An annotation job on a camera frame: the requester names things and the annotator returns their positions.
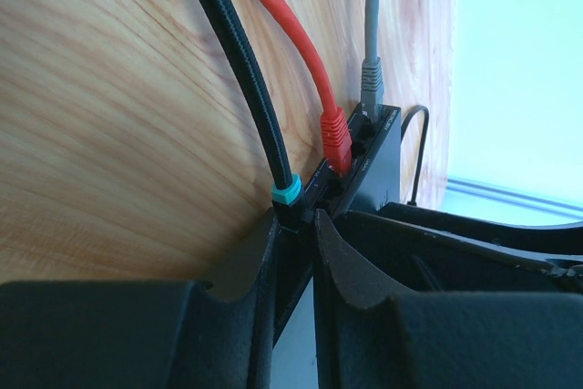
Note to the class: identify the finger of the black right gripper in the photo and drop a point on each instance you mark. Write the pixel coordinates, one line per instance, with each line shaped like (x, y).
(563, 239)
(429, 260)

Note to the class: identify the black network switch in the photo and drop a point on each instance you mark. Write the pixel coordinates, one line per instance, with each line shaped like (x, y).
(374, 181)

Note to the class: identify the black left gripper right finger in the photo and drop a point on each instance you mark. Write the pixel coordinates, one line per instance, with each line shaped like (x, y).
(374, 332)

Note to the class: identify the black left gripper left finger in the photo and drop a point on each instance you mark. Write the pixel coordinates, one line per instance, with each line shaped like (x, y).
(141, 334)

